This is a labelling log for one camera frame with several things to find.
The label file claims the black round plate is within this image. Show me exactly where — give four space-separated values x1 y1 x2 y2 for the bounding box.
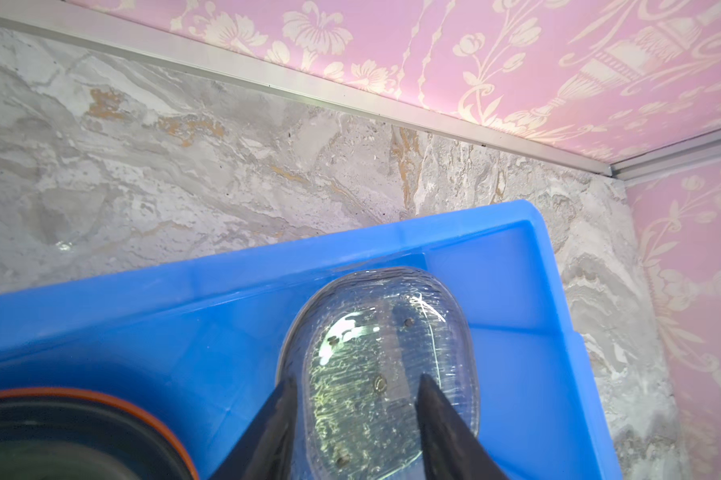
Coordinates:
0 397 196 479

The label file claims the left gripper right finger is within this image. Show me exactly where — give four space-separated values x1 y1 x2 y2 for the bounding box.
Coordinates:
416 374 509 480

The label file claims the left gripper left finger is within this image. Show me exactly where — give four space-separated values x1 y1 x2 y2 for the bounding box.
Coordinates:
210 378 298 480

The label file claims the blue plastic bin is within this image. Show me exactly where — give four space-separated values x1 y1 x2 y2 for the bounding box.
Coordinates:
0 201 621 479

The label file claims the clear ribbed glass plate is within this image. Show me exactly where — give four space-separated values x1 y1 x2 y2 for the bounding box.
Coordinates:
278 267 480 479

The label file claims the orange plastic plate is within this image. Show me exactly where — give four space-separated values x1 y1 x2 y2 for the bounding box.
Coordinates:
0 386 200 479

